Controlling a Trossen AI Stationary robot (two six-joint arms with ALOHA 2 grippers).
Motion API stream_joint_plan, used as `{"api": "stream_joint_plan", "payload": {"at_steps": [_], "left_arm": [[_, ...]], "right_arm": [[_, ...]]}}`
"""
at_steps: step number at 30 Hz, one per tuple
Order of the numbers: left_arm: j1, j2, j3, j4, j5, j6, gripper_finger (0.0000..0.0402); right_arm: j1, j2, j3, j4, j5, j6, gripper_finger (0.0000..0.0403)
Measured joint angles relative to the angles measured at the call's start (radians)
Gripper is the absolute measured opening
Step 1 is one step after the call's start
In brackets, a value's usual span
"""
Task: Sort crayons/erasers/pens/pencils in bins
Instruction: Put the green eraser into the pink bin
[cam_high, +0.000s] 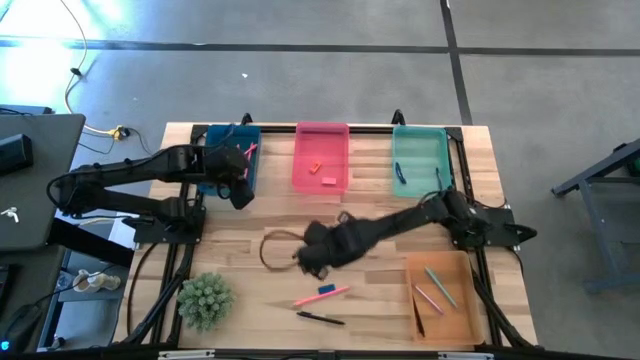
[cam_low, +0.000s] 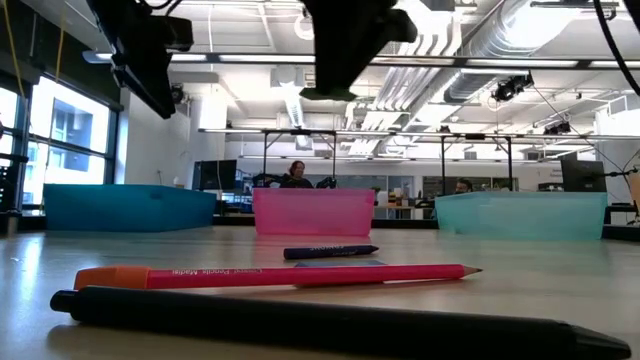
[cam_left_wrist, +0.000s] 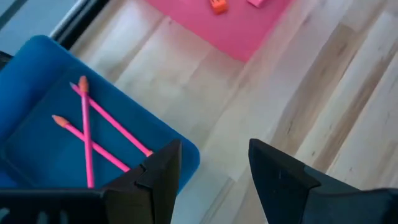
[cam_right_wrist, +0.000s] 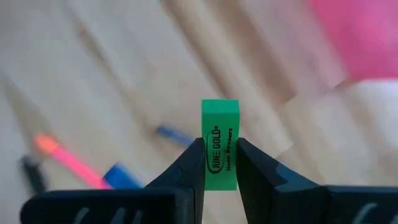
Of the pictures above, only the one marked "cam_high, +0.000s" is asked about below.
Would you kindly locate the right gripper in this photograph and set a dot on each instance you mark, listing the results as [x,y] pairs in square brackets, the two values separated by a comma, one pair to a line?
[330,250]

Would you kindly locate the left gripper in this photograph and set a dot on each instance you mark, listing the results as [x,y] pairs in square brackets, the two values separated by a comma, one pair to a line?
[235,165]

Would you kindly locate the blue eraser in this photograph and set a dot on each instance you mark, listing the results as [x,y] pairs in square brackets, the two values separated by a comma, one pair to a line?
[326,289]

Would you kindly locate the pink eraser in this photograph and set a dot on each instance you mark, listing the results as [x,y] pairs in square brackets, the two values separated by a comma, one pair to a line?
[328,181]

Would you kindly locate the orange eraser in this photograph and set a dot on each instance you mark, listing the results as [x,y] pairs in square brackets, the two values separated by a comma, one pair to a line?
[315,167]

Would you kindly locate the blue crayon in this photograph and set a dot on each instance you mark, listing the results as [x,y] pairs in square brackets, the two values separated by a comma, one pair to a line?
[396,172]
[403,175]

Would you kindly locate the translucent purple pen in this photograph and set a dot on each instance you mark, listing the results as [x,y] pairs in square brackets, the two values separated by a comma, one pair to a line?
[427,299]

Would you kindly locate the dark pen with black cap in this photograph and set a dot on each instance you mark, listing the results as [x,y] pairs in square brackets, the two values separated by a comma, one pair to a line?
[419,320]

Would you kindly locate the teal pen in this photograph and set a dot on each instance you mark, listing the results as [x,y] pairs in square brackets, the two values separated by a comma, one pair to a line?
[441,287]

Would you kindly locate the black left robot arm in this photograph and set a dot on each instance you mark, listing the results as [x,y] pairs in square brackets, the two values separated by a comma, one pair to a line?
[150,162]

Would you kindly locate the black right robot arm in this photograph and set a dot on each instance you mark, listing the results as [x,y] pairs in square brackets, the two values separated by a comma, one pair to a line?
[400,222]

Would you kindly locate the dark blue plastic bin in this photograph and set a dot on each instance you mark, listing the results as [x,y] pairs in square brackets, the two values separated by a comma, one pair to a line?
[222,136]

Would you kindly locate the pink plastic bin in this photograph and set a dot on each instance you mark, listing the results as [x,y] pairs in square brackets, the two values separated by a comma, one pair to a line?
[320,142]

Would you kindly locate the yellow power plug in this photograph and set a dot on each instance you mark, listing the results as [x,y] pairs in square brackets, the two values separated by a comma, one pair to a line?
[119,133]

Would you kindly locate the teal plastic bin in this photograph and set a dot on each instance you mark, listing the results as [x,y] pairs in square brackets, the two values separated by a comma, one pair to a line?
[420,150]

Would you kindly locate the white paper sheet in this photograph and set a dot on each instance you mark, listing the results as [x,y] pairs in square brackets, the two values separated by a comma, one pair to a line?
[120,235]

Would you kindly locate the green artificial plant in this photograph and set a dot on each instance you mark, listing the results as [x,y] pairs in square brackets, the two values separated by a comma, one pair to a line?
[205,302]

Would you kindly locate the orange plastic bin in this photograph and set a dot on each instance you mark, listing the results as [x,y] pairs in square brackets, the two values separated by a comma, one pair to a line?
[460,325]

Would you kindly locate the beige figurine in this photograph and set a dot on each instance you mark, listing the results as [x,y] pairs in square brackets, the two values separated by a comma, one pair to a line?
[92,281]

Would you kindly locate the dark gray desk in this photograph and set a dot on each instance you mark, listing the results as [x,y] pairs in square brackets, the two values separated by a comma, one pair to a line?
[45,190]

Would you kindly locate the black box device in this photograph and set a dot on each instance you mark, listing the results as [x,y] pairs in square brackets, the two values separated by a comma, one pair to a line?
[15,155]

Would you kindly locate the small white object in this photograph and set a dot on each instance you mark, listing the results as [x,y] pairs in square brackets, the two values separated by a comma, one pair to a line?
[11,214]

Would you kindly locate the black computer mouse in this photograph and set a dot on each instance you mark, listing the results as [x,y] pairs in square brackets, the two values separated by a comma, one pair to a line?
[22,325]

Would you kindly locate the gray metal cart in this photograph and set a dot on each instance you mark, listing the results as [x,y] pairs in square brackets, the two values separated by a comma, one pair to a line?
[596,225]

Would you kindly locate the black table frame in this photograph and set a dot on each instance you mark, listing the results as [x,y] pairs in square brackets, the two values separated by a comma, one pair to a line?
[370,129]

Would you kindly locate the silver bracket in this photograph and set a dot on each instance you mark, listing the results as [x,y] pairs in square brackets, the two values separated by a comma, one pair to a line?
[465,356]
[185,354]

